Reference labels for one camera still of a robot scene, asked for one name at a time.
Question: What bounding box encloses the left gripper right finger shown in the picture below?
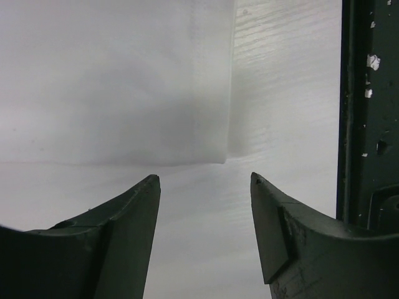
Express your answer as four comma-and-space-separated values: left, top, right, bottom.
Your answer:
251, 173, 398, 298

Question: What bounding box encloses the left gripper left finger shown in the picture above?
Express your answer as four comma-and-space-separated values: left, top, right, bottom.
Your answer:
1, 174, 161, 298

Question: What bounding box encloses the white t shirt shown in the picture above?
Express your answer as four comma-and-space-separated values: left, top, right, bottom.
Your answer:
1, 1, 236, 166

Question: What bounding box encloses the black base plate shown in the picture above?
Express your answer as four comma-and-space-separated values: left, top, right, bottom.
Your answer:
336, 1, 398, 232

